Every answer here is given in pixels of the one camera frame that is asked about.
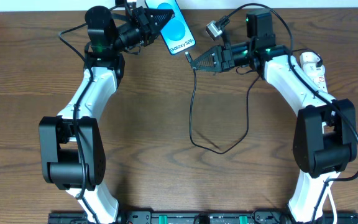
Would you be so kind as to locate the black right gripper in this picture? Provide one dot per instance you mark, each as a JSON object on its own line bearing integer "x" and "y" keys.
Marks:
{"x": 225, "y": 58}

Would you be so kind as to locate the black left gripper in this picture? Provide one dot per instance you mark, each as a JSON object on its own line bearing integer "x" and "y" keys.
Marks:
{"x": 147, "y": 27}

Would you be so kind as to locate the blue galaxy smartphone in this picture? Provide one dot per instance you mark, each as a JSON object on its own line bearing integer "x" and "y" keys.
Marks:
{"x": 176, "y": 33}

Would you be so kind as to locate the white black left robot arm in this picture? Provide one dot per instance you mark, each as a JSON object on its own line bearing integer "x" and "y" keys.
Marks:
{"x": 71, "y": 147}

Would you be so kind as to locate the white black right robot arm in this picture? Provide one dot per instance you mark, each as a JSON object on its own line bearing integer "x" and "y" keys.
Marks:
{"x": 325, "y": 139}

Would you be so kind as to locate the white power strip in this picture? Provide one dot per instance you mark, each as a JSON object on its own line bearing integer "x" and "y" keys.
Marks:
{"x": 320, "y": 81}

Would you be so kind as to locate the white usb wall charger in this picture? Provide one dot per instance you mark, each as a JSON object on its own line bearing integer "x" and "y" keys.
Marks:
{"x": 312, "y": 64}

